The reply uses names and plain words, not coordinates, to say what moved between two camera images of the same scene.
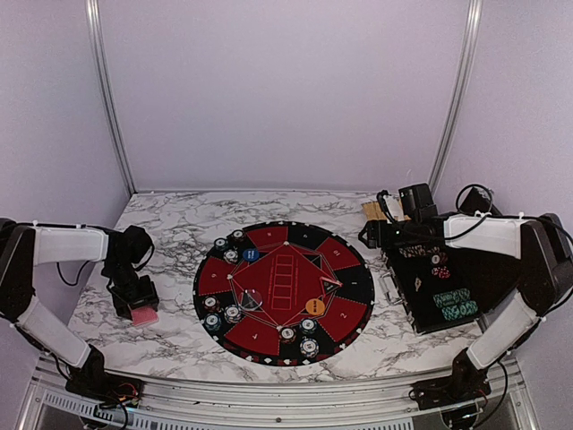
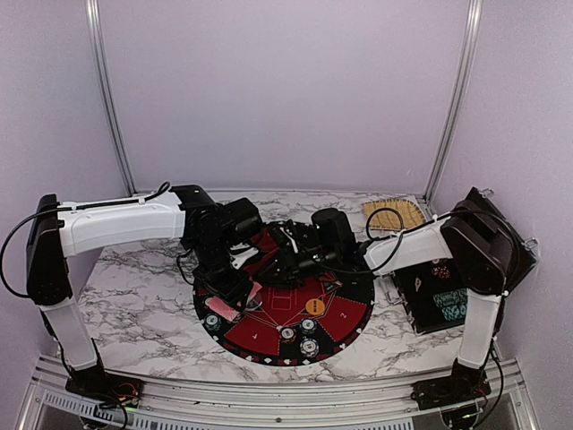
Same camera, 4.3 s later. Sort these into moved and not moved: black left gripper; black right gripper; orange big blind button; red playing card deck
Moved: black left gripper; red playing card deck; black right gripper
Not moved: orange big blind button
